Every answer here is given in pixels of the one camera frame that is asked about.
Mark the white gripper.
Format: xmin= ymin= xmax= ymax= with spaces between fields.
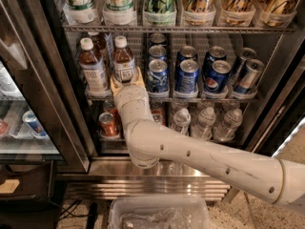
xmin=110 ymin=67 xmax=153 ymax=127

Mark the tea bottle white label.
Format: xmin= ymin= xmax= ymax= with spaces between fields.
xmin=112 ymin=35 xmax=135 ymax=83

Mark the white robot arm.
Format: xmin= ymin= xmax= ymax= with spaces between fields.
xmin=110 ymin=71 xmax=305 ymax=216

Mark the left front tea bottle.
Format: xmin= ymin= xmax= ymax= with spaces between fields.
xmin=79 ymin=37 xmax=110 ymax=97

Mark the rear tea bottle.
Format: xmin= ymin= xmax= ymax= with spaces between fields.
xmin=89 ymin=32 xmax=114 ymax=70

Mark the left clear water bottle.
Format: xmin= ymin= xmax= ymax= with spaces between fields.
xmin=170 ymin=108 xmax=191 ymax=135

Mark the clear water bottle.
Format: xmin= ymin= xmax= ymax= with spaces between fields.
xmin=213 ymin=108 xmax=243 ymax=142
xmin=170 ymin=108 xmax=191 ymax=135
xmin=191 ymin=107 xmax=216 ymax=140

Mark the middle clear water bottle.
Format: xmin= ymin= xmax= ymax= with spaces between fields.
xmin=191 ymin=107 xmax=216 ymax=140

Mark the left glass fridge door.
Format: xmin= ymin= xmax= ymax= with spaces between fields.
xmin=0 ymin=0 xmax=94 ymax=173

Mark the right clear water bottle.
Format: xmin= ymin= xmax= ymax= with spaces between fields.
xmin=213 ymin=108 xmax=243 ymax=142

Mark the gold tall can middle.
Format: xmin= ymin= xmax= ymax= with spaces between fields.
xmin=216 ymin=0 xmax=255 ymax=27

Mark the gold tall can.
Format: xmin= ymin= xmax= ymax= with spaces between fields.
xmin=216 ymin=0 xmax=255 ymax=27
xmin=253 ymin=0 xmax=299 ymax=28
xmin=182 ymin=0 xmax=214 ymax=26

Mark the right open fridge door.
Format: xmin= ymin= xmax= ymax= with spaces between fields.
xmin=238 ymin=55 xmax=305 ymax=156

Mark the rear left orange can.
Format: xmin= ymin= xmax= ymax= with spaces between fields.
xmin=103 ymin=99 xmax=118 ymax=116

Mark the front blue patterned can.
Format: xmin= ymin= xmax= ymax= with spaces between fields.
xmin=147 ymin=59 xmax=168 ymax=93

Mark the blue patterned can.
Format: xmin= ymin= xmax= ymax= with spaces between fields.
xmin=147 ymin=59 xmax=168 ymax=93
xmin=149 ymin=45 xmax=167 ymax=61

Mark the rear right orange can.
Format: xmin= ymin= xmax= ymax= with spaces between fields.
xmin=151 ymin=102 xmax=165 ymax=115

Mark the front right orange can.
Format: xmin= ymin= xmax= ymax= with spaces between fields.
xmin=152 ymin=114 xmax=165 ymax=125

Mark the front left orange can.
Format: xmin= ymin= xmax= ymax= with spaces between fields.
xmin=99 ymin=112 xmax=118 ymax=136

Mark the rear dark can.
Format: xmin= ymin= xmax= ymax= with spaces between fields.
xmin=149 ymin=32 xmax=168 ymax=47

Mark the front blue pepsi can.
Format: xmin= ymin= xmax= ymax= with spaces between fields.
xmin=174 ymin=59 xmax=199 ymax=94

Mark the blue pepsi can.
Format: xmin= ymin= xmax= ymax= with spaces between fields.
xmin=174 ymin=59 xmax=199 ymax=94
xmin=176 ymin=45 xmax=197 ymax=64

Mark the rear blue pepsi can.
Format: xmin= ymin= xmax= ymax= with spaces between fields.
xmin=176 ymin=45 xmax=197 ymax=64

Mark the white orange tall can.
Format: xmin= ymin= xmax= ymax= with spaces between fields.
xmin=103 ymin=0 xmax=135 ymax=26

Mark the front pepsi logo can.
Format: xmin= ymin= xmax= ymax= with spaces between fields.
xmin=204 ymin=60 xmax=231 ymax=94

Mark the pepsi logo can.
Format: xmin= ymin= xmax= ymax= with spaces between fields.
xmin=203 ymin=46 xmax=227 ymax=68
xmin=204 ymin=60 xmax=231 ymax=94

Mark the white green tall can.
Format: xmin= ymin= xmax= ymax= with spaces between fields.
xmin=66 ymin=0 xmax=96 ymax=24

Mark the rear pepsi logo can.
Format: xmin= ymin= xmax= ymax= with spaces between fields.
xmin=203 ymin=46 xmax=227 ymax=68

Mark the gold tall can left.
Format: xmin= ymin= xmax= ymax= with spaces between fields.
xmin=182 ymin=0 xmax=214 ymax=26

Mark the rear silver blue can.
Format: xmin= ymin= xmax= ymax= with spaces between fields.
xmin=231 ymin=48 xmax=256 ymax=84

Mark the silver blue can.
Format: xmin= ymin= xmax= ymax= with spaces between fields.
xmin=231 ymin=48 xmax=256 ymax=84
xmin=234 ymin=59 xmax=264 ymax=94

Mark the front silver blue can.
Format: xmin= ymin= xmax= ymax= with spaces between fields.
xmin=234 ymin=59 xmax=264 ymax=94

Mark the clear plastic bin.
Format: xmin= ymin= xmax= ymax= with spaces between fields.
xmin=108 ymin=195 xmax=211 ymax=229

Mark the gold tall can right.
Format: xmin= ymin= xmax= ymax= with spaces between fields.
xmin=253 ymin=0 xmax=299 ymax=28

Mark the middle wire shelf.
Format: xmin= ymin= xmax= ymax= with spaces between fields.
xmin=87 ymin=95 xmax=260 ymax=103

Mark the wire shelf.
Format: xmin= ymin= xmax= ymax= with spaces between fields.
xmin=87 ymin=95 xmax=260 ymax=103
xmin=63 ymin=25 xmax=297 ymax=34

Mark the upper wire shelf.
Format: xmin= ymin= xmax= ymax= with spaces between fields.
xmin=63 ymin=25 xmax=297 ymax=34

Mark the black cable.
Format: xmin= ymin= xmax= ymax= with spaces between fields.
xmin=56 ymin=198 xmax=98 ymax=229

